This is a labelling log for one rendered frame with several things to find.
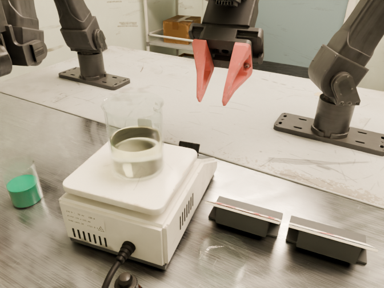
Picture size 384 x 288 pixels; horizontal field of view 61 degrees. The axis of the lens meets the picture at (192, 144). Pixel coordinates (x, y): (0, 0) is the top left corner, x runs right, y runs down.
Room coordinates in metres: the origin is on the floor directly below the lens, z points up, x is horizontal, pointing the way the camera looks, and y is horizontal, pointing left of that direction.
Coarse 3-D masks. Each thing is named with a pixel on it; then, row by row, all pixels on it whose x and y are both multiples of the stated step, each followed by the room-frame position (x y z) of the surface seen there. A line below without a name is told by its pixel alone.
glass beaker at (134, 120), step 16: (112, 96) 0.33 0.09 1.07; (128, 96) 0.34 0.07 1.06; (144, 96) 0.34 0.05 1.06; (112, 112) 0.32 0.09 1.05; (128, 112) 0.33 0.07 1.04; (144, 112) 0.34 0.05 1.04; (160, 112) 0.30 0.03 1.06; (112, 128) 0.28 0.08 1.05; (128, 128) 0.28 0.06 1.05; (144, 128) 0.28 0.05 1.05; (160, 128) 0.30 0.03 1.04; (112, 144) 0.29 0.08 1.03; (128, 144) 0.28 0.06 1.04; (144, 144) 0.28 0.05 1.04; (160, 144) 0.30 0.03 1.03; (112, 160) 0.29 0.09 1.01; (128, 160) 0.28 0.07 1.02; (144, 160) 0.28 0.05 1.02; (160, 160) 0.29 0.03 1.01; (128, 176) 0.28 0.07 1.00; (144, 176) 0.28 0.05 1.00
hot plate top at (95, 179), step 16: (96, 160) 0.32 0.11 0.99; (176, 160) 0.32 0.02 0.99; (192, 160) 0.32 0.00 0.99; (80, 176) 0.29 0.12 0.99; (96, 176) 0.29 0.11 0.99; (112, 176) 0.29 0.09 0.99; (160, 176) 0.29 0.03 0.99; (176, 176) 0.29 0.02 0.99; (80, 192) 0.26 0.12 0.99; (96, 192) 0.26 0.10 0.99; (112, 192) 0.26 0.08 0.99; (128, 192) 0.26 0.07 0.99; (144, 192) 0.26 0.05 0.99; (160, 192) 0.26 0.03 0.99; (128, 208) 0.25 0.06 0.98; (144, 208) 0.24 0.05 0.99; (160, 208) 0.24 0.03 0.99
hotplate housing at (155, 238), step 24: (192, 168) 0.33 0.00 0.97; (216, 168) 0.41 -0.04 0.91; (192, 192) 0.31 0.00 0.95; (72, 216) 0.27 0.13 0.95; (96, 216) 0.25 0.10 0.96; (120, 216) 0.25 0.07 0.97; (144, 216) 0.25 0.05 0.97; (168, 216) 0.25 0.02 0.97; (192, 216) 0.31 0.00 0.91; (72, 240) 0.27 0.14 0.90; (96, 240) 0.26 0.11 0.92; (120, 240) 0.25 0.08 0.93; (144, 240) 0.24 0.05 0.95; (168, 240) 0.24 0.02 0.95
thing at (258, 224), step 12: (216, 204) 0.30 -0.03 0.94; (228, 204) 0.34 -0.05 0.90; (240, 204) 0.34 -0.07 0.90; (216, 216) 0.30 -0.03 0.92; (228, 216) 0.30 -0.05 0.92; (240, 216) 0.29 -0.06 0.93; (252, 216) 0.28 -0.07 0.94; (276, 216) 0.32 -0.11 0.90; (240, 228) 0.29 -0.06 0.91; (252, 228) 0.29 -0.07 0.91; (264, 228) 0.28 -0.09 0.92; (276, 228) 0.30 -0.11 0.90
